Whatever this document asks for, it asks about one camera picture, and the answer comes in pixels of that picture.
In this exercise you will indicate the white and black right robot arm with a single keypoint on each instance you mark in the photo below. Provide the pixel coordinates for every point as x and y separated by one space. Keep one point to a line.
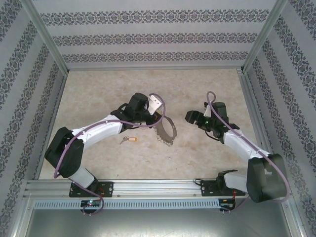
237 145

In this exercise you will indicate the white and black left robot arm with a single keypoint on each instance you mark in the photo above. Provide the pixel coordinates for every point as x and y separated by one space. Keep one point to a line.
98 129

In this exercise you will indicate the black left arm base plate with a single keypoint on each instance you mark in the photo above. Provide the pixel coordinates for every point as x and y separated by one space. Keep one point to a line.
108 188

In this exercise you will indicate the wide aluminium base rail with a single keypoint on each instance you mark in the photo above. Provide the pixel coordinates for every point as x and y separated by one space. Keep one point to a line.
153 188

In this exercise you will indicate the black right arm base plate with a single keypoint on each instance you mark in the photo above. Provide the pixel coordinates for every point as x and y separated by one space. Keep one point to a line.
208 188

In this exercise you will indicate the grey metal base panel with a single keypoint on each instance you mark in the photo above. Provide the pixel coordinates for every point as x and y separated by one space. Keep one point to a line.
158 222

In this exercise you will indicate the large metal keyring band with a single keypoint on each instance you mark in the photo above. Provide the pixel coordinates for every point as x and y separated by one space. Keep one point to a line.
174 129

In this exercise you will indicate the aluminium frame post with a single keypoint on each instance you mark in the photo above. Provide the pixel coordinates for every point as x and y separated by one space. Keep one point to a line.
265 32
44 32

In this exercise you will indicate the aluminium frame rail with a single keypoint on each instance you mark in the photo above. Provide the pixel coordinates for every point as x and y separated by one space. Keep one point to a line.
250 98

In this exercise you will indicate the key with orange tag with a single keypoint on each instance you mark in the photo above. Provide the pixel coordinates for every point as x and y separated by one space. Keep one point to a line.
132 141

